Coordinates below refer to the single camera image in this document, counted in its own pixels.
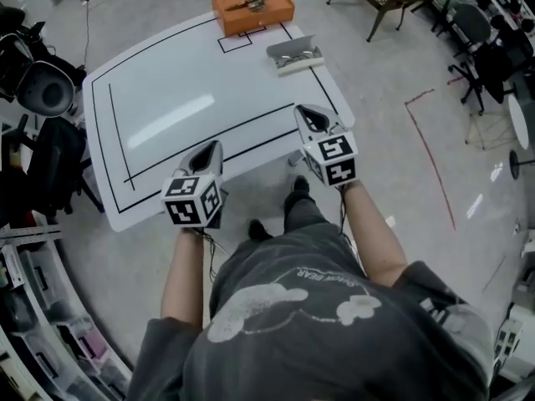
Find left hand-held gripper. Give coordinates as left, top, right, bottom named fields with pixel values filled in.
left=160, top=140, right=230, bottom=230

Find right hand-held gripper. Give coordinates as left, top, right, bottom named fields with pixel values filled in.
left=293, top=104, right=360, bottom=190

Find person's right forearm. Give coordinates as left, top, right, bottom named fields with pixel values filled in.
left=339, top=179, right=410, bottom=288

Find person's left forearm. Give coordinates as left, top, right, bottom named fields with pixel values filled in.
left=160, top=226, right=211, bottom=330

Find person's left black shoe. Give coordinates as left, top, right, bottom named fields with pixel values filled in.
left=247, top=218, right=276, bottom=242

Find person's gray trousers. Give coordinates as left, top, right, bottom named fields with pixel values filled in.
left=233, top=189, right=334, bottom=258

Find orange box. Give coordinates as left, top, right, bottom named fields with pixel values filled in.
left=211, top=0, right=296, bottom=38

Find wooden model aircraft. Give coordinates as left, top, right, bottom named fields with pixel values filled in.
left=222, top=0, right=273, bottom=13

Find black gray-backed office chair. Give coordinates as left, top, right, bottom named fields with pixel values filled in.
left=0, top=5, right=88, bottom=119

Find gray office chair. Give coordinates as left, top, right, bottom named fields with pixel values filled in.
left=433, top=0, right=493, bottom=58

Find black swivel office chair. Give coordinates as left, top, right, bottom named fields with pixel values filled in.
left=448, top=30, right=535, bottom=117

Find black round stand base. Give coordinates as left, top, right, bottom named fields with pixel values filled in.
left=507, top=148, right=524, bottom=180

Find white round table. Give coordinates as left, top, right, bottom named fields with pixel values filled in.
left=507, top=93, right=535, bottom=153

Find person's gray printed shirt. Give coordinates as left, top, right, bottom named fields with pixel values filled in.
left=126, top=222, right=495, bottom=401

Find storage shelf with clear bins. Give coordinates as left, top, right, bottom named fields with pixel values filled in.
left=0, top=222, right=133, bottom=401

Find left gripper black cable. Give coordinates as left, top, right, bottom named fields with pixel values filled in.
left=195, top=226, right=230, bottom=284

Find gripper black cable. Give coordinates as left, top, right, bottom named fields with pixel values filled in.
left=195, top=226, right=230, bottom=284
left=337, top=183, right=365, bottom=267

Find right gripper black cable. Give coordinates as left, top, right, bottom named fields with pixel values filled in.
left=337, top=183, right=365, bottom=267

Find wire frame stand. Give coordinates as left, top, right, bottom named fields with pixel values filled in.
left=464, top=109, right=522, bottom=150

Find black floor cable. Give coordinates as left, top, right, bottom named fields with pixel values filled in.
left=78, top=0, right=100, bottom=71

